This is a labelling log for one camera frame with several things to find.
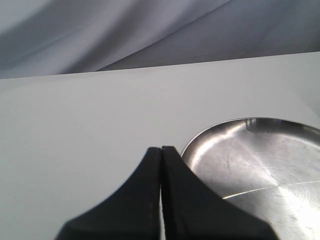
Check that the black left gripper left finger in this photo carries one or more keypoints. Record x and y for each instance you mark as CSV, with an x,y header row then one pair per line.
x,y
130,213

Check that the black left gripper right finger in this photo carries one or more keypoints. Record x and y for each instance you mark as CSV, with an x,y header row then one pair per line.
x,y
192,211

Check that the round stainless steel plate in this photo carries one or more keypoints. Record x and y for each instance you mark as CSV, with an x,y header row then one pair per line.
x,y
268,167

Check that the white backdrop curtain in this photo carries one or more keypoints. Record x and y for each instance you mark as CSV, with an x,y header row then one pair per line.
x,y
51,37

